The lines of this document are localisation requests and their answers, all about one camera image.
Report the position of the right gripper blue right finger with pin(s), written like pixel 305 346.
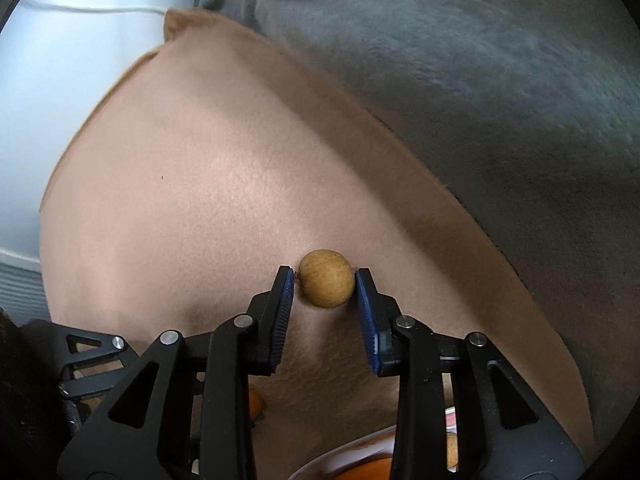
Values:
pixel 400 346

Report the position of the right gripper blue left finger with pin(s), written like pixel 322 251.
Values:
pixel 248 344

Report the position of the small mandarin orange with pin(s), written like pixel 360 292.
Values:
pixel 257 404

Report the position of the large smooth orange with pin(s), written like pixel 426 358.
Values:
pixel 376 469

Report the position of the white floral plate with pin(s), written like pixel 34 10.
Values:
pixel 379 444

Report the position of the tan fleece mat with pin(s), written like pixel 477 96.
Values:
pixel 215 160

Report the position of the grey plush cushion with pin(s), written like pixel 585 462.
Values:
pixel 528 111

